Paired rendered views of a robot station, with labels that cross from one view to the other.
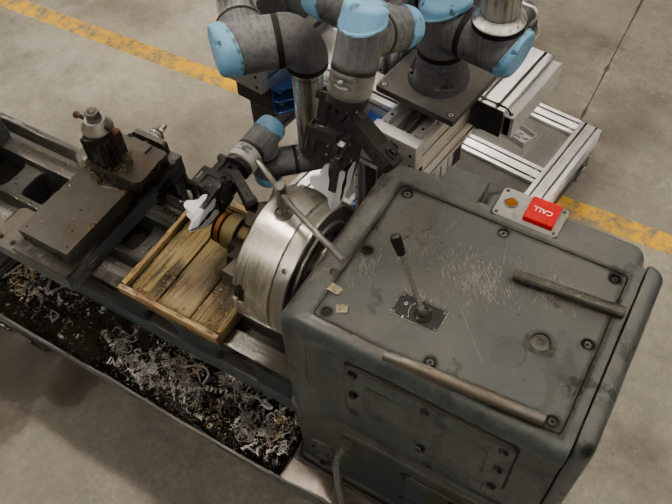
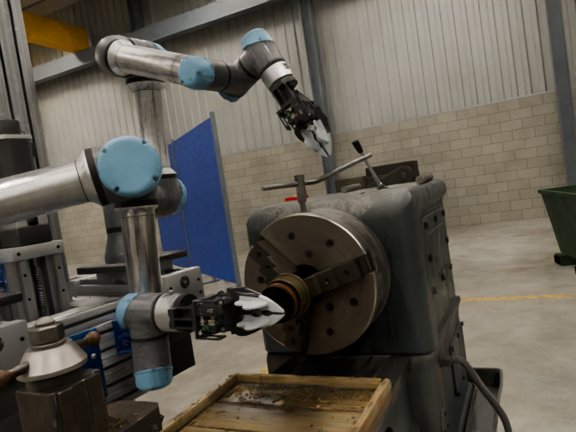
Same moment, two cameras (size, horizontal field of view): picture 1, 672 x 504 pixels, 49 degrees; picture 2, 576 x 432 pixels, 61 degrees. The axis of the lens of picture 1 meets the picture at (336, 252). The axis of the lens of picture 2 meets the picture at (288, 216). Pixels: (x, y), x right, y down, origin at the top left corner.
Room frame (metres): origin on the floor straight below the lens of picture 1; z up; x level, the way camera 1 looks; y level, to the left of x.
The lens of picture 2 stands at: (1.12, 1.18, 1.29)
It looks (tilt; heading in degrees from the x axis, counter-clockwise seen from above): 3 degrees down; 263
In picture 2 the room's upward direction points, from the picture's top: 9 degrees counter-clockwise
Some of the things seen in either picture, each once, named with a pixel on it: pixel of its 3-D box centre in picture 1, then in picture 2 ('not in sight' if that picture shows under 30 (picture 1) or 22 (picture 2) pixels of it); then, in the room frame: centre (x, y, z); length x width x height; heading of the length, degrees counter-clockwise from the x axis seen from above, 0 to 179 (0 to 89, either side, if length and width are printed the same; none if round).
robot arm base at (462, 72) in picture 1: (440, 61); (129, 242); (1.41, -0.28, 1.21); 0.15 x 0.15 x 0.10
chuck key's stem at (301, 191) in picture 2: (282, 204); (302, 200); (0.95, 0.10, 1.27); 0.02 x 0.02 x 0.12
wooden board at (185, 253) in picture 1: (211, 262); (274, 418); (1.09, 0.31, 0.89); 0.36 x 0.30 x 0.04; 147
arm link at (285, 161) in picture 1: (272, 163); (152, 357); (1.32, 0.15, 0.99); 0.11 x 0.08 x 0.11; 99
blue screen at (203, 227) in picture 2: not in sight; (184, 213); (1.79, -6.67, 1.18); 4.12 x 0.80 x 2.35; 109
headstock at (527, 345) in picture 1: (464, 335); (361, 256); (0.74, -0.25, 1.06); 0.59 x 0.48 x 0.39; 57
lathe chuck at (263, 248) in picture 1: (290, 257); (313, 280); (0.95, 0.10, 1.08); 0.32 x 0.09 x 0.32; 147
